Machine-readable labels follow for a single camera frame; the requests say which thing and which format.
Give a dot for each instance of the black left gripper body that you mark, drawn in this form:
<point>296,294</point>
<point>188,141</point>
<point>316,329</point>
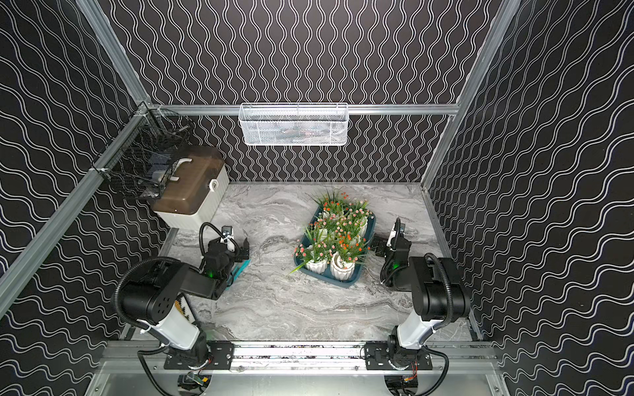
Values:
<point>237,252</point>

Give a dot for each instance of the potted orange gypsophila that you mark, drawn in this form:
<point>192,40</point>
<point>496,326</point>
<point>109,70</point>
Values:
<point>348,252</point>

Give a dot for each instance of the brown storage box lid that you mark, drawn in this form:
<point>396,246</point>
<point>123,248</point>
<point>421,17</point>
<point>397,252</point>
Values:
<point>201,156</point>

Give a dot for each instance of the teal plastic tray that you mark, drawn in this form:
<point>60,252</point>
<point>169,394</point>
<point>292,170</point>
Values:
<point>327,275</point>

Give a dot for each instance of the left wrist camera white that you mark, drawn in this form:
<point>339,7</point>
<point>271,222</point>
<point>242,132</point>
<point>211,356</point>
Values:
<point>227,237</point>

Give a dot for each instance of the white mesh wall basket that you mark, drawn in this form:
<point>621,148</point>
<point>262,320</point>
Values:
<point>294,123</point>

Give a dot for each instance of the potted red gypsophila plant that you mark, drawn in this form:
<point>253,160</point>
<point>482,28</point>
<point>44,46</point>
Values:
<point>332,202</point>

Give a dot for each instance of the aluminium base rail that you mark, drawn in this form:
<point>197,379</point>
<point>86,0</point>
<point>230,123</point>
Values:
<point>306,358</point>

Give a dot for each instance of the black wire wall basket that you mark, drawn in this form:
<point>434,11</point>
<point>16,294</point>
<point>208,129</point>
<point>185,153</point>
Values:
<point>144,164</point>

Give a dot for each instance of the yellow patterned card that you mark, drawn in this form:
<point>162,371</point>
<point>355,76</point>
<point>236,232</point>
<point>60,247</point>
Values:
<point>182,305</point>

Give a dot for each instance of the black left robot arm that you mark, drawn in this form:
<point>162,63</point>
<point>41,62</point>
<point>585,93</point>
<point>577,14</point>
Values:
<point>146,296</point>

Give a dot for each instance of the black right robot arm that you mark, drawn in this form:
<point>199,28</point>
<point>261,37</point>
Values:
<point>438,299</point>

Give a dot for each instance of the white ribbed storage box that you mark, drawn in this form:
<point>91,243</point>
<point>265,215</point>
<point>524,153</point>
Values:
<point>194,198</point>

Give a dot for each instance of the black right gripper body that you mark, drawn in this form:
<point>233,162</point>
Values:
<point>383,250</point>

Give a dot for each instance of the potted pink gypsophila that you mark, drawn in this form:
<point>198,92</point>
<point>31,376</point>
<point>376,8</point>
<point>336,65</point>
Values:
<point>358,214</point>
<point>312,253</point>
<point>331,225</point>

